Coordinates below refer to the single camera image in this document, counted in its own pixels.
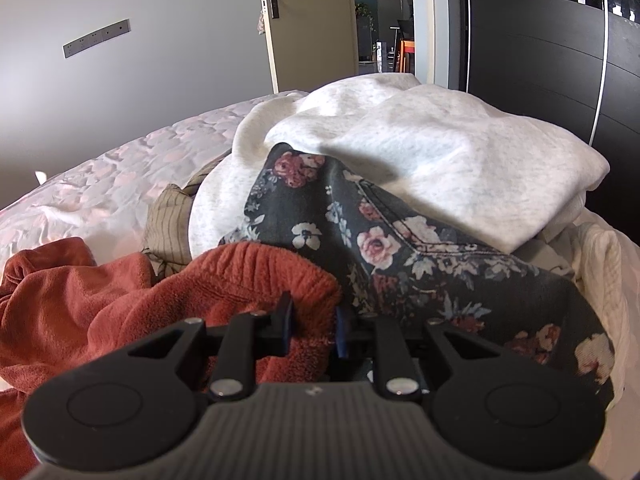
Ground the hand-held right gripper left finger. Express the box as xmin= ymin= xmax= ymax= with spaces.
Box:
xmin=127 ymin=291 xmax=294 ymax=402

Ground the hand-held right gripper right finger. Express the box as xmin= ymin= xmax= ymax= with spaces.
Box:
xmin=335 ymin=305 xmax=501 ymax=403

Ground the rust red fleece garment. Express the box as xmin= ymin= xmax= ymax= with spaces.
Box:
xmin=0 ymin=237 xmax=344 ymax=467

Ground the dark floral garment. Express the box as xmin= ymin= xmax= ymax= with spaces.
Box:
xmin=219 ymin=142 xmax=617 ymax=402

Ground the beige striped garment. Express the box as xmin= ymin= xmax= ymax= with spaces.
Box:
xmin=141 ymin=159 xmax=236 ymax=281

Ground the light grey heathered sweatshirt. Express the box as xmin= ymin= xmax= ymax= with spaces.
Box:
xmin=189 ymin=72 xmax=612 ymax=272

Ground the bed with pink dotted sheet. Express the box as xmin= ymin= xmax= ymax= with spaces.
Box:
xmin=0 ymin=90 xmax=312 ymax=273

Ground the cream textured cloth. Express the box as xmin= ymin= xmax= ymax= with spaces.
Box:
xmin=537 ymin=194 xmax=640 ymax=466

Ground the orange chair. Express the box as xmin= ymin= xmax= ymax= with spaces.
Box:
xmin=394 ymin=19 xmax=417 ymax=74

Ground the beige door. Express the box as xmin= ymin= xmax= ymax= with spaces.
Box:
xmin=256 ymin=0 xmax=360 ymax=95

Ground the potted plant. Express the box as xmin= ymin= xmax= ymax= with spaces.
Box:
xmin=355 ymin=2 xmax=377 ymax=61

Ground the dark wardrobe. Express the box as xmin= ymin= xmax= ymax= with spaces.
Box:
xmin=459 ymin=0 xmax=640 ymax=242

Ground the grey wall switch panel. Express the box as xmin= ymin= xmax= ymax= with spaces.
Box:
xmin=62 ymin=18 xmax=131 ymax=59

